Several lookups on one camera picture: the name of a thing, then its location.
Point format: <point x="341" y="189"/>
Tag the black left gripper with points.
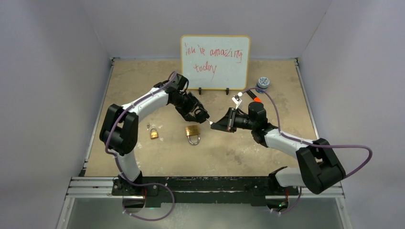
<point x="193" y="103"/>

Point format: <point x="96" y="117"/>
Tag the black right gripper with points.
<point x="227" y="123"/>

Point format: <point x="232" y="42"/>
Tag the large brass padlock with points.
<point x="193" y="131"/>

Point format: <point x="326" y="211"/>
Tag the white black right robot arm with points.
<point x="318" y="166"/>

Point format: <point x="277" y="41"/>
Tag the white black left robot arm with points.
<point x="119" y="131"/>

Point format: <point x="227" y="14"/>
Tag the orange black marker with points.
<point x="253" y="96"/>

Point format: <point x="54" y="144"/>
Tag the small brass padlock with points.
<point x="153" y="133"/>

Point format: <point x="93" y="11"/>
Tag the blue white round tin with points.
<point x="262" y="84"/>

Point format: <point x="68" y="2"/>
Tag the yellow framed whiteboard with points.
<point x="215" y="62"/>

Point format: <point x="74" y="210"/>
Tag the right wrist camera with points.
<point x="237" y="99"/>

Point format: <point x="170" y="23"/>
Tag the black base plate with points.
<point x="256" y="191"/>

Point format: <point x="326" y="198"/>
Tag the aluminium frame rail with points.
<point x="90" y="204"/>

